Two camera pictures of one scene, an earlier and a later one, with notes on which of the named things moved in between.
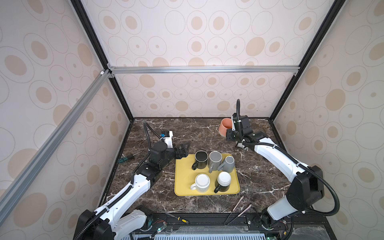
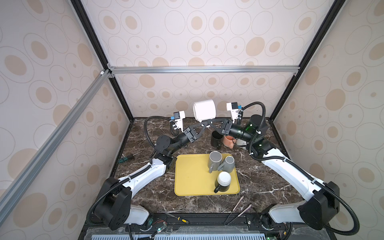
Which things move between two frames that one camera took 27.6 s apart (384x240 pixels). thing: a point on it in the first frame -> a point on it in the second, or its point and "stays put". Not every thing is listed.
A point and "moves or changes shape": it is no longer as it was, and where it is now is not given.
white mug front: x=202 y=183 -> x=204 y=110
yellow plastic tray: x=185 y=176 stays put
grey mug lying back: x=228 y=165 stays put
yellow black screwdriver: x=179 y=218 stays put
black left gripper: x=183 y=152 -> x=190 y=134
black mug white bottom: x=223 y=182 stays put
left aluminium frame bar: x=10 y=193 stays put
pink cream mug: x=225 y=124 moves or changes shape
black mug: x=201 y=158 -> x=216 y=140
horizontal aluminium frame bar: x=111 y=71 stays put
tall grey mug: x=214 y=161 stays put
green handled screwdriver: x=128 y=157 stays put
